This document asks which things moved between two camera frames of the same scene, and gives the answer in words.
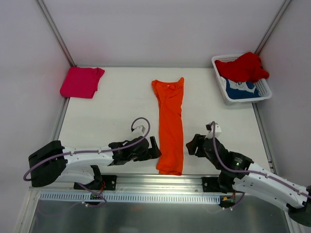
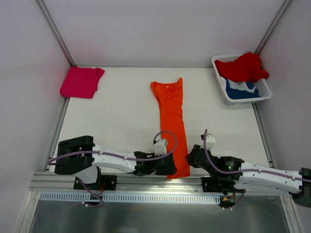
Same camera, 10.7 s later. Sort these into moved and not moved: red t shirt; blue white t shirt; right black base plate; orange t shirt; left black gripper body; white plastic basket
Moved: left black gripper body; orange t shirt
Not moved: white plastic basket; red t shirt; right black base plate; blue white t shirt
